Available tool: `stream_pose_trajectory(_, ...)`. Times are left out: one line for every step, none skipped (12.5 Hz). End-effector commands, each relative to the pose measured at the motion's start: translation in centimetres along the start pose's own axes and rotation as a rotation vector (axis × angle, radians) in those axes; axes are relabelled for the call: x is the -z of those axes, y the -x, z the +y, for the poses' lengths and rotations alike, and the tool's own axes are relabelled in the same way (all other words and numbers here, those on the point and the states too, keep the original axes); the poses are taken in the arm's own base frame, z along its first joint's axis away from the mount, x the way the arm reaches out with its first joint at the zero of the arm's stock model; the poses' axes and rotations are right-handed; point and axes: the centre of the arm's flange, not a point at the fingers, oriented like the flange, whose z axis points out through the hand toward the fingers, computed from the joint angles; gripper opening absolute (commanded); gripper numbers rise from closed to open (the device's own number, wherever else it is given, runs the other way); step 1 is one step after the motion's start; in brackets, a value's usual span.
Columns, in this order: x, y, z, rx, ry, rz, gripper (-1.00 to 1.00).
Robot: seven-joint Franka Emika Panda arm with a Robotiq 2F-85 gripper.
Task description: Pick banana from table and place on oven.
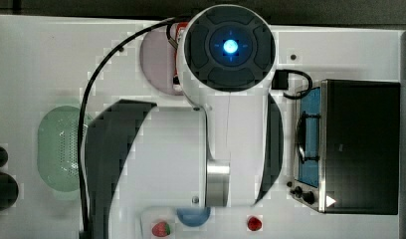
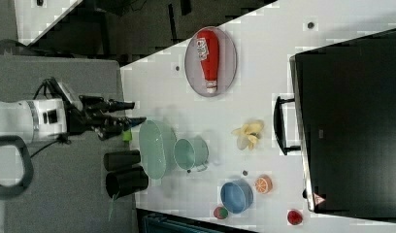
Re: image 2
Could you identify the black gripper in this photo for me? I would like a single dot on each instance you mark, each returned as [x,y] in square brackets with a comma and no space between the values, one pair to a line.
[78,121]

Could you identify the yellow plush peeled banana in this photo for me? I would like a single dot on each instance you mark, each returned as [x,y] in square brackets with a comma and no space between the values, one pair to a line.
[248,135]

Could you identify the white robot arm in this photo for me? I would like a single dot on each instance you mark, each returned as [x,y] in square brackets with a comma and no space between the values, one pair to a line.
[36,121]

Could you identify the black toaster oven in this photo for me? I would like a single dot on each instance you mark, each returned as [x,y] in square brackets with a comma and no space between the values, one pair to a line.
[345,103]

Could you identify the small black cylinder container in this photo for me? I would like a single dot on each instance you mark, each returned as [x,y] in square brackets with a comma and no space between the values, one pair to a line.
[121,159]

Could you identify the green oval colander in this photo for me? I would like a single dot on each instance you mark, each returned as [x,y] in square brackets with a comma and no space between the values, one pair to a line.
[156,141]

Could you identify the large black cylinder container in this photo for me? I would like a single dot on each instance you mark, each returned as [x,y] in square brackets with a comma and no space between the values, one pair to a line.
[123,183]

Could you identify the red ketchup bottle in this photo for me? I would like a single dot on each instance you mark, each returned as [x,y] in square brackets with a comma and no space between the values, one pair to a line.
[208,53]

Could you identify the red green apple toy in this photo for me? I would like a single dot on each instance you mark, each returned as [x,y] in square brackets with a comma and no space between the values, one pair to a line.
[220,213]

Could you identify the blue cup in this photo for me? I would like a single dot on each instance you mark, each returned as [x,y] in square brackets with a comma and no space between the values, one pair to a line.
[236,196]

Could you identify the orange slice toy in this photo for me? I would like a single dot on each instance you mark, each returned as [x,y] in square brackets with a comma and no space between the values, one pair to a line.
[263,184]

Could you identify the red strawberry toy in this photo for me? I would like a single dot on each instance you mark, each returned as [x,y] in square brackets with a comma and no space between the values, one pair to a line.
[294,217]

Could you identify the green cup with handle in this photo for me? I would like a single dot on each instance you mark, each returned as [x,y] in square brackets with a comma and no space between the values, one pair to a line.
[191,154]

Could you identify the blue metal frame rail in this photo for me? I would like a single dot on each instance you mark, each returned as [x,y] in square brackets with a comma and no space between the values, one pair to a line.
[155,223]

